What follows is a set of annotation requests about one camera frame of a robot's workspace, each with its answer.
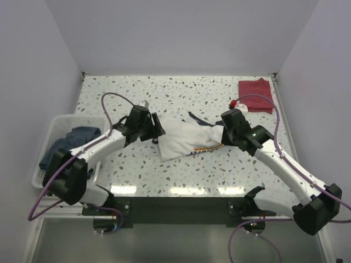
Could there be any white navy tank top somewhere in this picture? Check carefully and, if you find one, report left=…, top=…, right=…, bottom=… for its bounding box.
left=156, top=112, right=224, bottom=161

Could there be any red tank top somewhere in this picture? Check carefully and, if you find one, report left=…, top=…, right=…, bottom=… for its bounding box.
left=239, top=78, right=274, bottom=114

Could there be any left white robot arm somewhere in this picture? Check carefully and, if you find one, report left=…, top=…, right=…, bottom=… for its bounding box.
left=42, top=105, right=165, bottom=215

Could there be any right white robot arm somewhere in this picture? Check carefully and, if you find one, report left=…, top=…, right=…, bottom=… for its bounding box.
left=221, top=108, right=342, bottom=235

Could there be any dark navy garment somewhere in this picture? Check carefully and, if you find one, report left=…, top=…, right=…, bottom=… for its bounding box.
left=39, top=126, right=101, bottom=180

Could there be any white plastic laundry basket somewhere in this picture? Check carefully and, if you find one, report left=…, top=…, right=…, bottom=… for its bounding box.
left=31, top=114, right=107, bottom=189

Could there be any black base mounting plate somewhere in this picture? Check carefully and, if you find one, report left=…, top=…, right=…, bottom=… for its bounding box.
left=82, top=197, right=276, bottom=229

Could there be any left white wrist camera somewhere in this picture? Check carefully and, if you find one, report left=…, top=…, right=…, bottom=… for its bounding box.
left=138, top=100, right=149, bottom=108

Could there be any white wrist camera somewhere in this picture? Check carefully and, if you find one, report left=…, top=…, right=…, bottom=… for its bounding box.
left=229, top=100, right=248, bottom=115
left=138, top=100, right=149, bottom=108

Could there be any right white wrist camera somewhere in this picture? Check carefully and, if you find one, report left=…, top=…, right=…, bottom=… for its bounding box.
left=229, top=100, right=248, bottom=115

